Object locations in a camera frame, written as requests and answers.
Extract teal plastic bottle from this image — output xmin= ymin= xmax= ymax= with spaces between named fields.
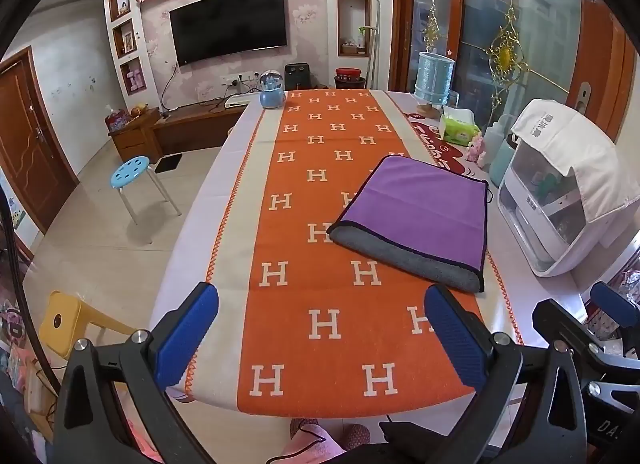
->
xmin=488 ymin=136 xmax=517 ymax=188

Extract white sterilizer appliance with cover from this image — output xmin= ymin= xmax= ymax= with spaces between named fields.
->
xmin=510 ymin=98 xmax=640 ymax=249

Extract orange patterned blanket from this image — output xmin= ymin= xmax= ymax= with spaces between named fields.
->
xmin=182 ymin=89 xmax=523 ymax=420

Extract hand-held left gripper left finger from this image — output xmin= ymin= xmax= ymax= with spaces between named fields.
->
xmin=52 ymin=282 xmax=221 ymax=464

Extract black wall television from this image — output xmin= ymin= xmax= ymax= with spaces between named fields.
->
xmin=169 ymin=0 xmax=289 ymax=66

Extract purple and grey towel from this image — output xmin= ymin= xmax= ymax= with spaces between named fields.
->
xmin=326 ymin=155 xmax=493 ymax=293

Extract red printed table mat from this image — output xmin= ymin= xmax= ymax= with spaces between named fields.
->
xmin=387 ymin=90 xmax=493 ymax=185

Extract black cable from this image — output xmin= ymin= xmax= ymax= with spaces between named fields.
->
xmin=285 ymin=414 xmax=401 ymax=464

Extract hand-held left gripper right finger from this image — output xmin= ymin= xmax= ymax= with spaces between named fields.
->
xmin=424 ymin=284 xmax=591 ymax=464

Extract blue round stool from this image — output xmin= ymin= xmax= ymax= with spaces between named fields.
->
xmin=111 ymin=155 xmax=183 ymax=226

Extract pink toy figure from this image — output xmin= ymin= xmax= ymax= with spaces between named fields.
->
xmin=466 ymin=135 xmax=488 ymax=167

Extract light blue cylindrical container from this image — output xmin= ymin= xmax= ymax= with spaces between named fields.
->
xmin=414 ymin=51 xmax=456 ymax=115

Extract red and black pot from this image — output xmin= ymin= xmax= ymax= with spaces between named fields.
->
xmin=334 ymin=68 xmax=368 ymax=91

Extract yellow plastic stool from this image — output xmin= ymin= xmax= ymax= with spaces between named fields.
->
xmin=39 ymin=291 xmax=137 ymax=361

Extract blue globe ornament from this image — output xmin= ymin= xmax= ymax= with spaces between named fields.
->
xmin=258 ymin=70 xmax=286 ymax=109

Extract black air fryer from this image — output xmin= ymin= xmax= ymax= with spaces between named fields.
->
xmin=284 ymin=62 xmax=312 ymax=92

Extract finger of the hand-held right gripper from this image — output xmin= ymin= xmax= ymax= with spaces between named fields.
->
xmin=532 ymin=299 xmax=603 ymax=361
xmin=590 ymin=281 xmax=635 ymax=331

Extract wooden television cabinet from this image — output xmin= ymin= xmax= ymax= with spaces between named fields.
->
xmin=107 ymin=96 xmax=251 ymax=164

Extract person's pink slippers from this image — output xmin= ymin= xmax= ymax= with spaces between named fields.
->
xmin=282 ymin=418 xmax=372 ymax=464

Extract brown wooden door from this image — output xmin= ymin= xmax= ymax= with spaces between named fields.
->
xmin=0 ymin=46 xmax=79 ymax=235

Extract mop with long handle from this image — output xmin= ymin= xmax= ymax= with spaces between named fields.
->
xmin=361 ymin=0 xmax=382 ymax=90

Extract white countertop appliance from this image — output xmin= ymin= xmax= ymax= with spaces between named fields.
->
xmin=496 ymin=141 xmax=632 ymax=278

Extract green tissue pack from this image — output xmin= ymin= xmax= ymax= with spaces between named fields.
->
xmin=440 ymin=107 xmax=482 ymax=147

